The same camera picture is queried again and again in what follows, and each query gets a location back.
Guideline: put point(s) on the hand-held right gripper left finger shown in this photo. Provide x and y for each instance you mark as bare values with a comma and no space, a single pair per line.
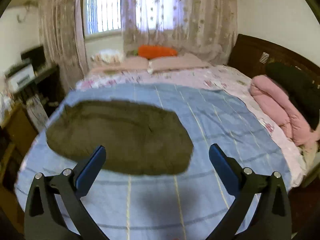
91,166

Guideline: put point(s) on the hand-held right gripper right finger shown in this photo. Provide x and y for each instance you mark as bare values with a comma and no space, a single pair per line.
223,166

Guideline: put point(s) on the olive hooded puffer jacket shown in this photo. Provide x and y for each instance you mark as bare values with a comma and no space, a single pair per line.
120,130

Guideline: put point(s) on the blue checked blanket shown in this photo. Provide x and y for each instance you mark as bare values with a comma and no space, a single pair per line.
212,120

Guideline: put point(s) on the small white stickered cabinet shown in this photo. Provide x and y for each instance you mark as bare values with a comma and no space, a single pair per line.
37,115

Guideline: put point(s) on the wooden cabinet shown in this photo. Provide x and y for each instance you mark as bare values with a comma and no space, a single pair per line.
17,127

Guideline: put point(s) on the folded pink duvet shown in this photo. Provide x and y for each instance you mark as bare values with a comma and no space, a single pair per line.
272,97

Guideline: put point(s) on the pink printed bed sheet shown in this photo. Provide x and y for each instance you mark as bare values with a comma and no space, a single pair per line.
225,77

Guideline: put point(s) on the dark computer desk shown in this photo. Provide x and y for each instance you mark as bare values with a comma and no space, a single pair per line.
47,80

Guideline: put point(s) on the dark cloth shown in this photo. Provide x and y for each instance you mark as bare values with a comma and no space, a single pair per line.
287,77

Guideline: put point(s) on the pink pillow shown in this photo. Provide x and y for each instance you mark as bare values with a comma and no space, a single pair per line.
132,63
175,63

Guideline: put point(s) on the floral print pillow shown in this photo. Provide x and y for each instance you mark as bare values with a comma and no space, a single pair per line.
107,55

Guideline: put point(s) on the small white cloth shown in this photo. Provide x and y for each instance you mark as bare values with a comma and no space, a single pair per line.
150,70

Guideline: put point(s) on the white printer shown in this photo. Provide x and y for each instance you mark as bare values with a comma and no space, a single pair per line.
20,77

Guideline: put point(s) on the white headboard sticker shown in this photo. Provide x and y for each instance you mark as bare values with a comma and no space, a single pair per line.
263,57

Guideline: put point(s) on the wooden bed headboard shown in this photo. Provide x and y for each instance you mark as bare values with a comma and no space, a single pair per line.
250,50

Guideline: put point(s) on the black monitor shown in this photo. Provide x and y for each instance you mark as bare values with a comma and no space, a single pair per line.
35,55

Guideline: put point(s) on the orange carrot plush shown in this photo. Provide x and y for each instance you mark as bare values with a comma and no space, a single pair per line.
155,51

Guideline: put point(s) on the narrow pink lace curtain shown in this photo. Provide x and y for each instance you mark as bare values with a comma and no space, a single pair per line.
60,30

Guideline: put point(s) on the wide pink lace curtain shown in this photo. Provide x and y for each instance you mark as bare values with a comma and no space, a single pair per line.
200,17

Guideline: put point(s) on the barred window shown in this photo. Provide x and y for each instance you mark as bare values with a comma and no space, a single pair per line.
102,5

